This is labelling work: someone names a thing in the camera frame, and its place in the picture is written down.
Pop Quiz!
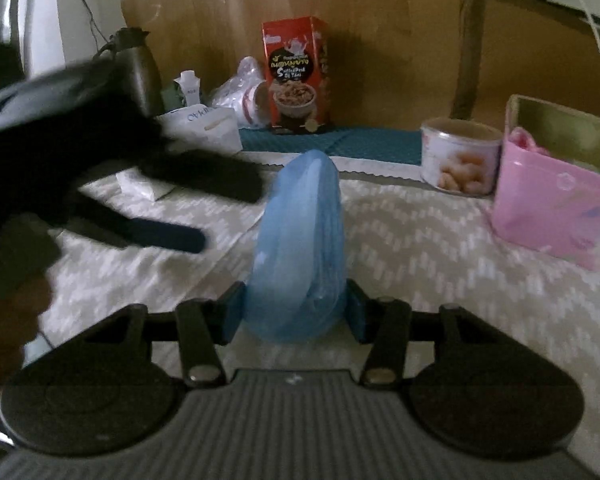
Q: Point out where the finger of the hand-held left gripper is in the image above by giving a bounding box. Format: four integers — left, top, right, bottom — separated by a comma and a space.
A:
140, 152, 266, 206
67, 195, 207, 256

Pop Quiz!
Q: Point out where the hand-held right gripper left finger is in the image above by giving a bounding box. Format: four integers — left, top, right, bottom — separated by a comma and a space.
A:
87, 280, 246, 388

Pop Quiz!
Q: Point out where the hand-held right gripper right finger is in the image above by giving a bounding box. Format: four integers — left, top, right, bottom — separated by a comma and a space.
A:
345, 280, 491, 388

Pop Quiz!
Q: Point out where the blue plastic case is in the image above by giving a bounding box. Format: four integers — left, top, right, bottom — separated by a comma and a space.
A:
242, 149, 348, 345

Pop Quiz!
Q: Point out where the pink bag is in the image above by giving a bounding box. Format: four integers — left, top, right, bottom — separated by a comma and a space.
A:
490, 94, 600, 273

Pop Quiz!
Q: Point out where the pink fluffy sock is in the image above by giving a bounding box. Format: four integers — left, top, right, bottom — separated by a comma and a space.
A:
509, 127, 551, 157

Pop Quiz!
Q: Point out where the person's left forearm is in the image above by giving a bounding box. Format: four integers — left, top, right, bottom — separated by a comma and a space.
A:
0, 275, 56, 413

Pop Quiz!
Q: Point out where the white paper bag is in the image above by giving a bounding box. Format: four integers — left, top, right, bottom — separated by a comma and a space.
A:
155, 105, 243, 156

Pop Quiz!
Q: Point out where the white tissue piece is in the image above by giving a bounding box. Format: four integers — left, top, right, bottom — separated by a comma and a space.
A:
116, 169, 176, 203

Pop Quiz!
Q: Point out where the green white milk carton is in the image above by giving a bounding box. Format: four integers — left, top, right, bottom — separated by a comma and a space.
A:
162, 70, 201, 111

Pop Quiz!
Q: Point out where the clear plastic bag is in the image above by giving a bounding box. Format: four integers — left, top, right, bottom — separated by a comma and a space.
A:
210, 56, 271, 128

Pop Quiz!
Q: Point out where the steel thermos jug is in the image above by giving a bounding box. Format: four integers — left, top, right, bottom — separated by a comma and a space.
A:
92, 27, 166, 118

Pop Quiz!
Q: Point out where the red food box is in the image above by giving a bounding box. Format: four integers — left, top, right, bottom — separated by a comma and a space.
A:
261, 16, 331, 135

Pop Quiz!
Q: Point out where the teal mat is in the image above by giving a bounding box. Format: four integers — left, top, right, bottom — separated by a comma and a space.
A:
237, 127, 423, 166

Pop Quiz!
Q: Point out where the printed tin can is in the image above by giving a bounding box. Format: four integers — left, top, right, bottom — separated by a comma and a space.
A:
420, 117, 503, 197

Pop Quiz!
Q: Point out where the wooden board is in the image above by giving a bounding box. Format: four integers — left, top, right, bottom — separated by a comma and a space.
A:
120, 0, 463, 131

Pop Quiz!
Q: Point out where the black cable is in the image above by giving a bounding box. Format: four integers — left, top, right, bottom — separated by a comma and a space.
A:
72, 0, 112, 47

